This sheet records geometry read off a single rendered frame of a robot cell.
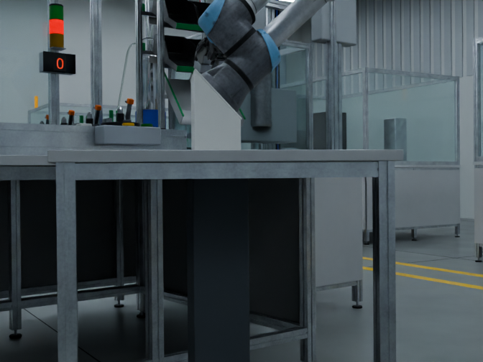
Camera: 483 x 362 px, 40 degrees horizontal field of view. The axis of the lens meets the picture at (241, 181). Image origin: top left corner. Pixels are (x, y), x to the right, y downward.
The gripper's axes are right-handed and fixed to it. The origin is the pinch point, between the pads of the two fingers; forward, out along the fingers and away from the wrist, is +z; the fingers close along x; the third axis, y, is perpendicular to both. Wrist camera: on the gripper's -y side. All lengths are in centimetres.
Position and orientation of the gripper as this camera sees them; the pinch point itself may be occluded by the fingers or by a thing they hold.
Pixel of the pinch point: (203, 57)
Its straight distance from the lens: 248.6
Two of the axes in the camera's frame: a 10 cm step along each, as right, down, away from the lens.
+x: 8.8, -0.1, 4.7
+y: 2.0, 9.1, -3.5
